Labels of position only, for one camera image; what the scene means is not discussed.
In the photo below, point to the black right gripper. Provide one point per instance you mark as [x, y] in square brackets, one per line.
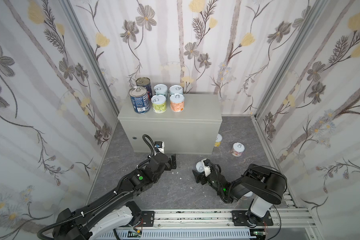
[204, 175]

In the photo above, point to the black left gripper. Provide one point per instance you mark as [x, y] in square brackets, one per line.
[169, 162]

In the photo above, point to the teal label can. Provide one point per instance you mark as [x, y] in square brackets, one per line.
[200, 167]

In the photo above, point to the pink flower label can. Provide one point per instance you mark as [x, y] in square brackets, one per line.
[237, 149]

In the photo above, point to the orange label can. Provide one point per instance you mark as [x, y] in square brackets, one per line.
[177, 102]

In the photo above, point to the green label can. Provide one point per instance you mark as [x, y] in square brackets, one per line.
[159, 103]

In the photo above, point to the blue nutrition label can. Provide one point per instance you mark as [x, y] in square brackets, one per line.
[140, 99]

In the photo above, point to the pale blue label can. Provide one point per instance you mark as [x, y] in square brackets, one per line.
[176, 89]

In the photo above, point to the light blue label can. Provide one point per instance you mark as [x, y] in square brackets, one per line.
[161, 89]

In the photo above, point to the dark blue tomato can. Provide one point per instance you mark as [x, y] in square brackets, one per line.
[146, 83]

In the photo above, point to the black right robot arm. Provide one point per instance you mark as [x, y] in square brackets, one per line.
[267, 184]

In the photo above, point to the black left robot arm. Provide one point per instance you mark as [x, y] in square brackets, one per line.
[117, 207]

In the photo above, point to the grey metal cabinet box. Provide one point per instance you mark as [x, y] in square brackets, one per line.
[192, 131]

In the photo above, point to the yellow label can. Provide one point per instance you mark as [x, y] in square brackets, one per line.
[218, 140]

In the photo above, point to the white slotted cable duct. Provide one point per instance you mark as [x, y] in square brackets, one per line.
[181, 234]

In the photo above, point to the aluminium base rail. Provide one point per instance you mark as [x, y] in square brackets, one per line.
[223, 219]

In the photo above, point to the aluminium corner frame left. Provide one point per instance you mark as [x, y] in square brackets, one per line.
[89, 53]

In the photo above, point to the aluminium corner frame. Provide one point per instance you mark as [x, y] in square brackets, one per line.
[89, 53]
[312, 16]

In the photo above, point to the aluminium corner frame right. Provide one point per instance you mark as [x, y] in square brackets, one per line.
[312, 16]

